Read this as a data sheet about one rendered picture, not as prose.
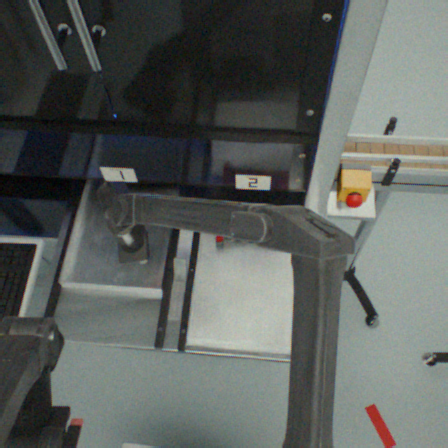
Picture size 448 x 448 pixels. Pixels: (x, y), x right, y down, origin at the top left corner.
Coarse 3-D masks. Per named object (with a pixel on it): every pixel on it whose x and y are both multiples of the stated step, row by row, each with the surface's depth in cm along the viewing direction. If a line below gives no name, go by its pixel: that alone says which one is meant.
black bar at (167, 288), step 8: (176, 232) 128; (176, 240) 127; (176, 248) 126; (176, 256) 126; (168, 264) 124; (168, 272) 123; (168, 280) 122; (168, 288) 121; (168, 296) 120; (168, 304) 120; (160, 312) 118; (160, 320) 117; (160, 328) 117; (160, 336) 116; (160, 344) 115
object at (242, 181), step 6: (240, 180) 119; (246, 180) 119; (252, 180) 119; (258, 180) 119; (264, 180) 118; (270, 180) 118; (240, 186) 122; (246, 186) 122; (258, 186) 121; (264, 186) 121
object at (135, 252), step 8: (144, 224) 111; (144, 232) 111; (136, 240) 105; (144, 240) 110; (120, 248) 109; (128, 248) 106; (136, 248) 108; (144, 248) 109; (120, 256) 109; (128, 256) 109; (136, 256) 108; (144, 256) 108
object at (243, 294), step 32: (224, 256) 126; (256, 256) 126; (288, 256) 125; (224, 288) 122; (256, 288) 122; (288, 288) 121; (192, 320) 119; (224, 320) 118; (256, 320) 118; (288, 320) 118
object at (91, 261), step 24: (144, 192) 136; (168, 192) 136; (96, 216) 133; (72, 240) 128; (96, 240) 130; (168, 240) 125; (72, 264) 127; (96, 264) 127; (120, 264) 126; (144, 264) 126; (96, 288) 123; (120, 288) 122; (144, 288) 120
